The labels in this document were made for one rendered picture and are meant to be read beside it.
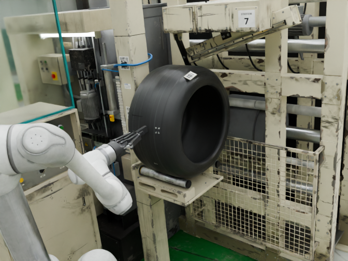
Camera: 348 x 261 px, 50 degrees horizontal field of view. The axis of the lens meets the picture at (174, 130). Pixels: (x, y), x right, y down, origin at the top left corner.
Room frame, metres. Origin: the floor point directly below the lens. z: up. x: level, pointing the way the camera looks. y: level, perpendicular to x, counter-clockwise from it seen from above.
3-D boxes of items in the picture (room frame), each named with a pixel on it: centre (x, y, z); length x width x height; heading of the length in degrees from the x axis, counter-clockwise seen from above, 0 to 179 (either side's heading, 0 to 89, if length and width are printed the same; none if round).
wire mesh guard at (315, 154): (2.05, -0.40, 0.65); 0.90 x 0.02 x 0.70; 49
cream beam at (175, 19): (2.09, -0.30, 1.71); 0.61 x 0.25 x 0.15; 49
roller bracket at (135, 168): (2.07, 0.12, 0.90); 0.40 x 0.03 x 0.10; 139
